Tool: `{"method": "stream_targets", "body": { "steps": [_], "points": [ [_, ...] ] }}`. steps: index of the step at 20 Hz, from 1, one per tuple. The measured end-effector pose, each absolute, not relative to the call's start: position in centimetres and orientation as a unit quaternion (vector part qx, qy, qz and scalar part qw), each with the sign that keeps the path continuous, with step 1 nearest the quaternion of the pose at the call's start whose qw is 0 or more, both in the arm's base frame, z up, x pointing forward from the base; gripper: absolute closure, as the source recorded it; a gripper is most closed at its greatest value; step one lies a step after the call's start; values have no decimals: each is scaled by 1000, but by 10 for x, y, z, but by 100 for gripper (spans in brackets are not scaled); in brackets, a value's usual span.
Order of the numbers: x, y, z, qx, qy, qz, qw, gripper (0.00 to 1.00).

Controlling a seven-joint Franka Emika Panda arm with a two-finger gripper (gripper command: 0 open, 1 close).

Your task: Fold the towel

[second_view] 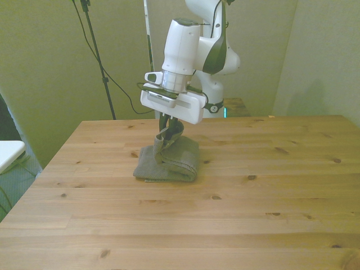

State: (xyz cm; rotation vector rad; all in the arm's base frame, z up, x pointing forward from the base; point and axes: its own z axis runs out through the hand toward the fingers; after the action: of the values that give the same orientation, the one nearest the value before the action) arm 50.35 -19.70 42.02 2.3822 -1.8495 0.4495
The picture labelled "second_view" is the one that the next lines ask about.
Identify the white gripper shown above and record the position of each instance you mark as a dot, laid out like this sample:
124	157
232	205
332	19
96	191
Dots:
188	108

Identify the grey terry towel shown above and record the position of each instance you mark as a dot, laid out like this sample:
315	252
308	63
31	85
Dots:
180	160

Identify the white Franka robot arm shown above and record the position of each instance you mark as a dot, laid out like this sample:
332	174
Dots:
185	42

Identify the small wooden side table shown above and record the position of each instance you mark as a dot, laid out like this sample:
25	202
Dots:
237	107

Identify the white vertical pole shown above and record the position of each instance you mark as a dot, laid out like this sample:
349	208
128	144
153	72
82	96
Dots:
149	36

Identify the black tripod stand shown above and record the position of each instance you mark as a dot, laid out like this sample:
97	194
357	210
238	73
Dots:
98	59

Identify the white flat board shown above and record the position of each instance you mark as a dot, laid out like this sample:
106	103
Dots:
9	154

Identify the dark bulky object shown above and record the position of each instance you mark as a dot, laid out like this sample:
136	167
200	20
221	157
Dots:
5	118

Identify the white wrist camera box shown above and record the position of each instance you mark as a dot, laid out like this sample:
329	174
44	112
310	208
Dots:
160	99

